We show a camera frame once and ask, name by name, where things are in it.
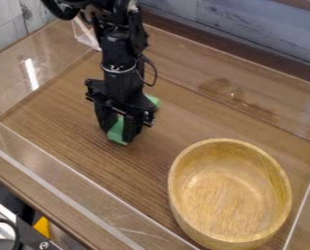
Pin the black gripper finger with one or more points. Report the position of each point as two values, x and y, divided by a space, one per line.
106 117
132 128

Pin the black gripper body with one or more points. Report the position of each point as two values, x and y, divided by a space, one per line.
118 91

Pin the clear acrylic corner bracket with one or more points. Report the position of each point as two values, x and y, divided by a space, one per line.
84 34

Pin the brown wooden bowl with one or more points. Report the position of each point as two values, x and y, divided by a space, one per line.
230 194

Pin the green rectangular block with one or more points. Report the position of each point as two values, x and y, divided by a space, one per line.
116 132

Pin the yellow black machine base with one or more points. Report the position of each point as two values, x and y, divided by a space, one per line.
19 233

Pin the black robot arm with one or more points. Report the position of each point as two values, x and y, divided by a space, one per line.
117 26

